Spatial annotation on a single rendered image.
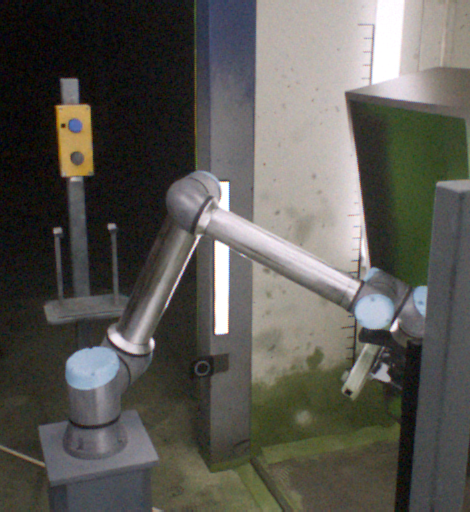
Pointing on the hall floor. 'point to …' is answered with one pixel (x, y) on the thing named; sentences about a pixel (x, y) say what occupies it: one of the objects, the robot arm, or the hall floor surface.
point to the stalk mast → (78, 234)
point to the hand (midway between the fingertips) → (371, 371)
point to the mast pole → (450, 344)
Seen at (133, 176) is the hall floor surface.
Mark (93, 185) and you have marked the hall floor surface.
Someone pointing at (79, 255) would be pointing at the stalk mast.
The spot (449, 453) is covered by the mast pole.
